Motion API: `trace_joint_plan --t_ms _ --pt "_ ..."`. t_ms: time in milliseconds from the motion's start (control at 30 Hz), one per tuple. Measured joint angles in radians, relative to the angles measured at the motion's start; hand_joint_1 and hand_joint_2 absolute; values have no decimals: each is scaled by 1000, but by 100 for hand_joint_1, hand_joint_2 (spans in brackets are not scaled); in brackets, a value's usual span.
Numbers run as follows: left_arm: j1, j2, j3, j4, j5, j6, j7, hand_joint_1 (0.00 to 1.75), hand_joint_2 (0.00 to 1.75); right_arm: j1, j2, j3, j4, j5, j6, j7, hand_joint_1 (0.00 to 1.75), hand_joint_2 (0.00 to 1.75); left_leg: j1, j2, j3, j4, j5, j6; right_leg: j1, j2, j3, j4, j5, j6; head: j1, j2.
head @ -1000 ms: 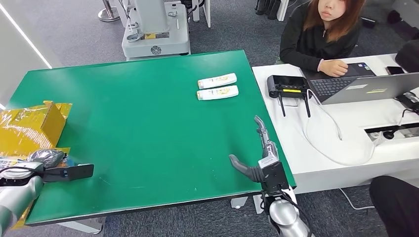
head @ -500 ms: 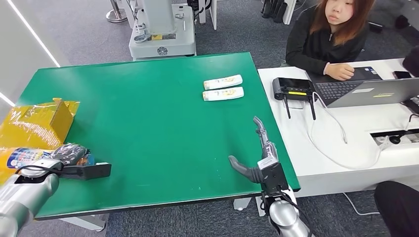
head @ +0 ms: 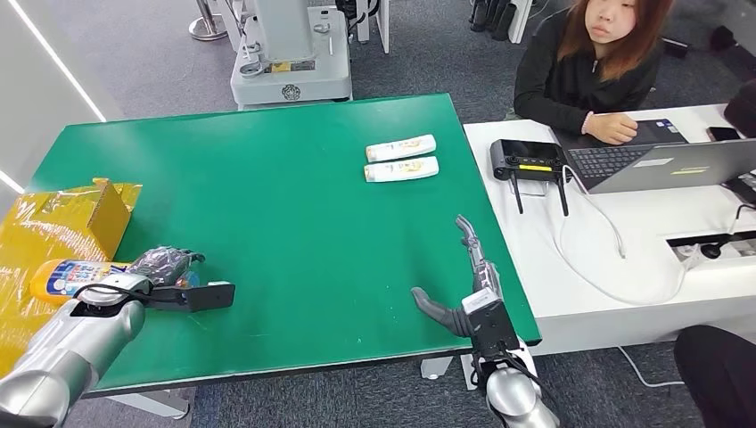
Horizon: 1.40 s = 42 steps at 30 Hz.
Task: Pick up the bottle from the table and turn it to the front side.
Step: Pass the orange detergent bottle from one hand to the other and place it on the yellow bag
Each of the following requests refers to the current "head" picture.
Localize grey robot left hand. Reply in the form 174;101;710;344
127;246;207;288

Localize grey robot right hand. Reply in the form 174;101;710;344
410;215;505;339

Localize orange bottle with blue cap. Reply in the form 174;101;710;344
29;258;201;307

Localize white shampoo bottle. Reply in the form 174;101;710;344
363;155;440;184
365;134;438;163

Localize yellow taped cardboard box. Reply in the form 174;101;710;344
0;177;143;379

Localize black controller with antennas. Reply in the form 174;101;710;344
489;138;571;218

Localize person's hand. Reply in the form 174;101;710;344
581;111;641;146

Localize person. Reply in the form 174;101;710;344
514;0;676;146

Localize grey laptop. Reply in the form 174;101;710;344
554;119;756;195

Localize metal stanchion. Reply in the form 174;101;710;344
188;0;229;43

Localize desk socket recess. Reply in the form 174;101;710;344
667;230;756;265

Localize black rounded object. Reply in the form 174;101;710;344
674;325;756;428

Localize white panel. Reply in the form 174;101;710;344
507;0;534;45

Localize black items on floor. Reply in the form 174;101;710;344
469;0;518;43

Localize black adapter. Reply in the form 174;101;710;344
721;172;756;209

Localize white furniture leg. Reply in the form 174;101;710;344
357;0;391;55

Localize black bulky object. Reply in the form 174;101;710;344
723;79;756;140

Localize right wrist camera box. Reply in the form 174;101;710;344
460;288;522;361

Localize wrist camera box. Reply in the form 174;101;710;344
460;288;522;361
147;281;236;314

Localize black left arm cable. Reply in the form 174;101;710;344
71;283;179;306

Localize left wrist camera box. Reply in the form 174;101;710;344
147;281;236;314

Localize table leg bracket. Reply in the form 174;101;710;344
420;354;481;392

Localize white cable on desk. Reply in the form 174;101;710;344
557;165;703;307

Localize white cable on floor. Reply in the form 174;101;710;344
617;345;686;390

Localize black power plug cable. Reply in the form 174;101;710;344
700;203;756;261

